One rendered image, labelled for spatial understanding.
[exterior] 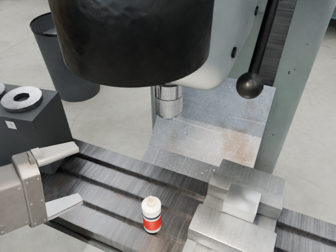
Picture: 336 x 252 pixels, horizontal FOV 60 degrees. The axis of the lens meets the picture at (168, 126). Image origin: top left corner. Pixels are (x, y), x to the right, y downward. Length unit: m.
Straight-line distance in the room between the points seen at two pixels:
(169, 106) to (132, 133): 1.78
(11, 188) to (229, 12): 0.34
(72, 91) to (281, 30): 2.02
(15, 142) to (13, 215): 0.36
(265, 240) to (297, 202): 1.40
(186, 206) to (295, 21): 0.50
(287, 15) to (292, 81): 0.17
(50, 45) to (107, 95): 0.64
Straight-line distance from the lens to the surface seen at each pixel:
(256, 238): 0.58
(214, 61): 0.31
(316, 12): 0.76
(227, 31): 0.30
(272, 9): 0.36
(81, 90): 2.55
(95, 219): 0.72
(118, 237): 0.69
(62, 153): 0.44
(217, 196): 0.65
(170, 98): 0.44
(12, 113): 0.75
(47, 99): 0.76
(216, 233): 0.57
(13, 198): 0.44
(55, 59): 2.41
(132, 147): 2.12
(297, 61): 0.81
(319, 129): 2.53
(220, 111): 0.86
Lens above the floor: 1.51
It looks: 42 degrees down
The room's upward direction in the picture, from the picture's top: straight up
